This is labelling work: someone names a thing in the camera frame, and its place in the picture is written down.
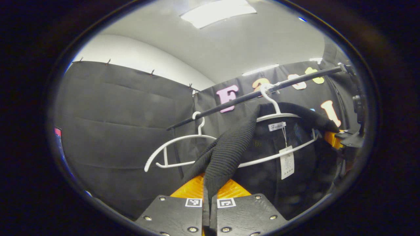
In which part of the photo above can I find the white hanger with notched ends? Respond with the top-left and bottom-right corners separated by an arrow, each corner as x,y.
238,83 -> 322,169

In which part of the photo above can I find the black backdrop cloth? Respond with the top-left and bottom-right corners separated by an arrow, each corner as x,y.
54,60 -> 365,221

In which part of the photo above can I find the black clothes rack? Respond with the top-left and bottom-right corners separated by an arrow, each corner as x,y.
166,63 -> 358,179

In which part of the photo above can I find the white plastic hanger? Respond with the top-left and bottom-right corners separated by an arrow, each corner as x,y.
144,111 -> 217,173

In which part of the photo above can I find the black jacket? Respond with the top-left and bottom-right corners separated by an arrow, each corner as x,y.
180,102 -> 342,226

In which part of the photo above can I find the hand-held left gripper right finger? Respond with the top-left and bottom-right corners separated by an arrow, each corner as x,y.
209,179 -> 289,236

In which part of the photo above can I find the large ceiling light panel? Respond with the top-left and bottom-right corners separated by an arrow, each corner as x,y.
179,0 -> 257,30

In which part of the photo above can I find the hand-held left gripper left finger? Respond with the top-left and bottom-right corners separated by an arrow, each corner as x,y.
135,174 -> 205,236

